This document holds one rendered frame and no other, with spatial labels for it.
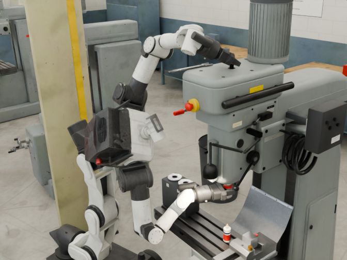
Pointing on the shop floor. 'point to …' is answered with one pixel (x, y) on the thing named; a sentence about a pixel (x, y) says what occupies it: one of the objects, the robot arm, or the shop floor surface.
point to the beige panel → (62, 98)
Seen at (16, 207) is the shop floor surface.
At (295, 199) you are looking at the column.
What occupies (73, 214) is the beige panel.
